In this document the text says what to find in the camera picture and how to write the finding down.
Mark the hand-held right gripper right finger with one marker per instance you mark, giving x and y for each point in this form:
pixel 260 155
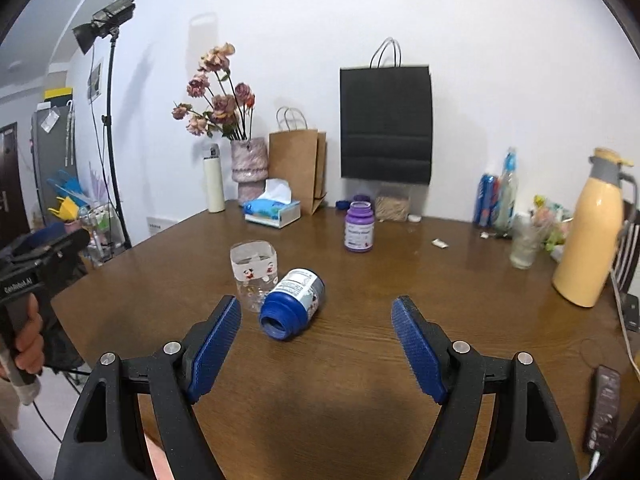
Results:
pixel 417 350

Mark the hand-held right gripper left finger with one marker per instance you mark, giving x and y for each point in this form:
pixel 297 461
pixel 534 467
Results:
pixel 215 345

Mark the blue-capped bottle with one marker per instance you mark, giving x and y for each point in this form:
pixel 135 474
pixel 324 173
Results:
pixel 292 305

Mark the clear printed plastic cup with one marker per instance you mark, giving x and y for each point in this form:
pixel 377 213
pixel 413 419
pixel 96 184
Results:
pixel 254 275

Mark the person's left hand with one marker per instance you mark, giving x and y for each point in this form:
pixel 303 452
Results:
pixel 31 345

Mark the rack of colourful utensils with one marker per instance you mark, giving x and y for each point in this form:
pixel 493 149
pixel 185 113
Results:
pixel 75 210

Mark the dark wooden door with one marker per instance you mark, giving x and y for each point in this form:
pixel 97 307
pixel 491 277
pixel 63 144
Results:
pixel 10 185

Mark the small white wrapper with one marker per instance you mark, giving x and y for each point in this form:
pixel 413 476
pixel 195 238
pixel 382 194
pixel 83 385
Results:
pixel 440 243

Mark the grey refrigerator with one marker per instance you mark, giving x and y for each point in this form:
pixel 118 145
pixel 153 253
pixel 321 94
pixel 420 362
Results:
pixel 52 160

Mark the purple bottle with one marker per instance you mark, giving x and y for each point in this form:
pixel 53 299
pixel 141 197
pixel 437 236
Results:
pixel 359 227

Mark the blue tissue box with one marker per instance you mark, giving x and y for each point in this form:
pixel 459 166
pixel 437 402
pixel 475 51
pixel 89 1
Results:
pixel 272 210

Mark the clear drinking glass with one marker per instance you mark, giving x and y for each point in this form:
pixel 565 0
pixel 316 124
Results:
pixel 525 245

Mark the white thermos bottle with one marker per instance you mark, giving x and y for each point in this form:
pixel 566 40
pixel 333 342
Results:
pixel 214 185

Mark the blue bottle lid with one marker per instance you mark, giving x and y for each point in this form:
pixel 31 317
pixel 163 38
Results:
pixel 342 204

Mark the blue drink can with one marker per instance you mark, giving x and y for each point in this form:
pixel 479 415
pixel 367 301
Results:
pixel 486 200

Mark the clear spray bottle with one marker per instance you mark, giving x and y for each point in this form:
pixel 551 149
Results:
pixel 507 195

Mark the pink ribbed vase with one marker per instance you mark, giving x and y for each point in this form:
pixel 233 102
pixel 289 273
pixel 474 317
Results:
pixel 248 165

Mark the small colourful flower bunch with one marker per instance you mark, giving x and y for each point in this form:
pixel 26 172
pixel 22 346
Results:
pixel 550 220

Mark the black phone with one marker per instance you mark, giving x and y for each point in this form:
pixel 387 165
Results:
pixel 602 410

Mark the brown paper bag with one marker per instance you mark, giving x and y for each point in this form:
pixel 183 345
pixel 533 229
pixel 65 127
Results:
pixel 295 165

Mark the yellow thermos jug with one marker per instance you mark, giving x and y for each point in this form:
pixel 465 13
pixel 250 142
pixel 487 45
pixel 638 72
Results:
pixel 590 240

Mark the dark wooden chair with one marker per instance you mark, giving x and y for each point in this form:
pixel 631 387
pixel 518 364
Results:
pixel 627 255

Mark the black paper bag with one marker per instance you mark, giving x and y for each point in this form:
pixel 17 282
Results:
pixel 385 120

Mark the dried pink flowers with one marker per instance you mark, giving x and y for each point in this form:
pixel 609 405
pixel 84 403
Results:
pixel 220 100

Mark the black studio light stand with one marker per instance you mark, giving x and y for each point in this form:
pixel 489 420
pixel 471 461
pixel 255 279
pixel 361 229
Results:
pixel 107 20

